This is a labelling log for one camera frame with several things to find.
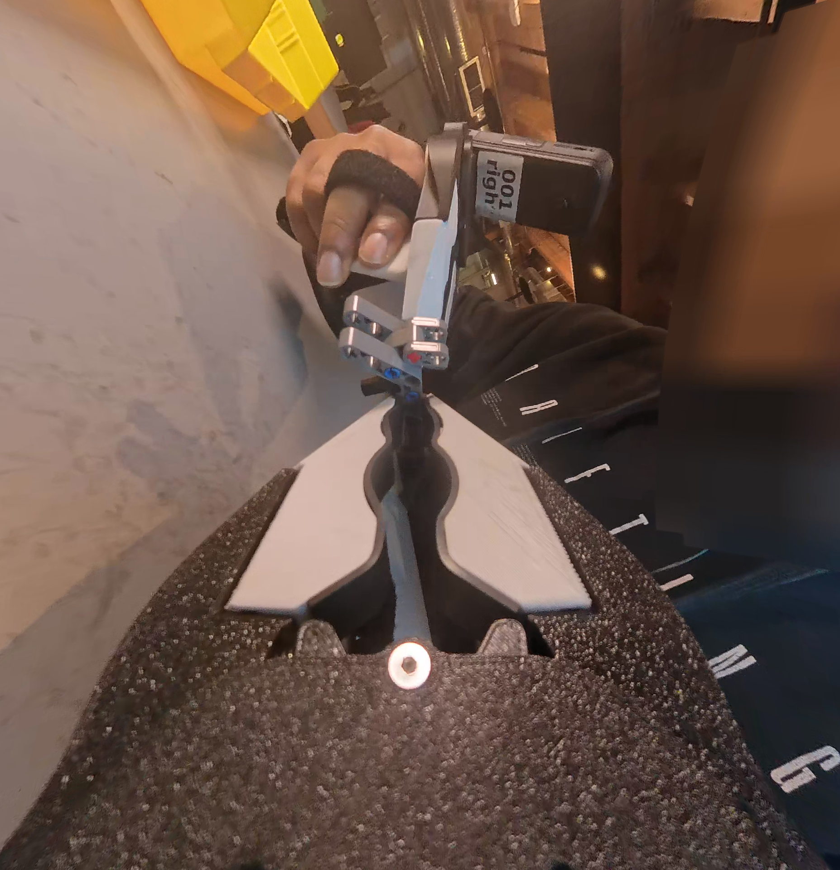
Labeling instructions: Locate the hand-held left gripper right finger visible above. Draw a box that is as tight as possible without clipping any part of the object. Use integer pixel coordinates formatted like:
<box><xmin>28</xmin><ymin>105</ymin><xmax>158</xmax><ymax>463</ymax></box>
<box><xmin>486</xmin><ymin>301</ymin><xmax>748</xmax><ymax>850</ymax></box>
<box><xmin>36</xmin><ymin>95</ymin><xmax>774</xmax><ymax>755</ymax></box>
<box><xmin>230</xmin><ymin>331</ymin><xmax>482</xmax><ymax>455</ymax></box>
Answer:
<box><xmin>428</xmin><ymin>400</ymin><xmax>594</xmax><ymax>616</ymax></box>

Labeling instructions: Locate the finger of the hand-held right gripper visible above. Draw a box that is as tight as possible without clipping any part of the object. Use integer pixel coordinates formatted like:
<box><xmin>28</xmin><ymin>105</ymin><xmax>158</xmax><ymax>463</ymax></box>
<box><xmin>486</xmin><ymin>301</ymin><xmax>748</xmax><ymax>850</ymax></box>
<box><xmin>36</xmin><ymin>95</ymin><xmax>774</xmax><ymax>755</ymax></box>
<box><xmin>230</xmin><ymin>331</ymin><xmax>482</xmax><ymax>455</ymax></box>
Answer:
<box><xmin>401</xmin><ymin>182</ymin><xmax>463</xmax><ymax>326</ymax></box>

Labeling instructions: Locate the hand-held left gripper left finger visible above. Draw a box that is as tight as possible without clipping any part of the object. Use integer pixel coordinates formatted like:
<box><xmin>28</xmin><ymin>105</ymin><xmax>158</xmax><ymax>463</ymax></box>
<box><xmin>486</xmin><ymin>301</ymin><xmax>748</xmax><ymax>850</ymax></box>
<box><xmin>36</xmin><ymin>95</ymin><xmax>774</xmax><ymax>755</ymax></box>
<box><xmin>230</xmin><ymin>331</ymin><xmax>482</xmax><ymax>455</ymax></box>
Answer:
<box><xmin>226</xmin><ymin>400</ymin><xmax>401</xmax><ymax>616</ymax></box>

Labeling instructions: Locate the dark grey brick beam assembly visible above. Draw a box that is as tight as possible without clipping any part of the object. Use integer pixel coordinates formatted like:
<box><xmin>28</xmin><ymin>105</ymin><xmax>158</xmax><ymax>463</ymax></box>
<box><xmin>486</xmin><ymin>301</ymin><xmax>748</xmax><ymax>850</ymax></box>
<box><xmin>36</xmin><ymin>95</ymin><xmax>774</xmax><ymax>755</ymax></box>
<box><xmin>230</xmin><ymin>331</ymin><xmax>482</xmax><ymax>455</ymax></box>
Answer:
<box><xmin>361</xmin><ymin>363</ymin><xmax>436</xmax><ymax>477</ymax></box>

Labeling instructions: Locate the person's right hand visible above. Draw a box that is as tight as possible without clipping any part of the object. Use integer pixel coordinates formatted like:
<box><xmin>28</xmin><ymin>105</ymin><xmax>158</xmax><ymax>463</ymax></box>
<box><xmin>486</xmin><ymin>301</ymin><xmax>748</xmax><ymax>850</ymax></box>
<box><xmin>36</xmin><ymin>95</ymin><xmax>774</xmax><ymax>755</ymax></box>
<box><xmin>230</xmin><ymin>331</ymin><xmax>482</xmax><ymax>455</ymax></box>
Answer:
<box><xmin>284</xmin><ymin>124</ymin><xmax>428</xmax><ymax>290</ymax></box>

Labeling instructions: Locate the person's black hoodie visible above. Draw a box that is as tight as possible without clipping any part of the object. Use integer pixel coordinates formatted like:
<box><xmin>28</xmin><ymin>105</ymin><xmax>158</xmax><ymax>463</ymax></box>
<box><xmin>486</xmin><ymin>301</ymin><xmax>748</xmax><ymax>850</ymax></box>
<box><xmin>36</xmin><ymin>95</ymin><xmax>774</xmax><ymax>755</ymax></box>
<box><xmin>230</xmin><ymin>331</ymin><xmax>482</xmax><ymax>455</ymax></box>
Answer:
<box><xmin>461</xmin><ymin>299</ymin><xmax>840</xmax><ymax>864</ymax></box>

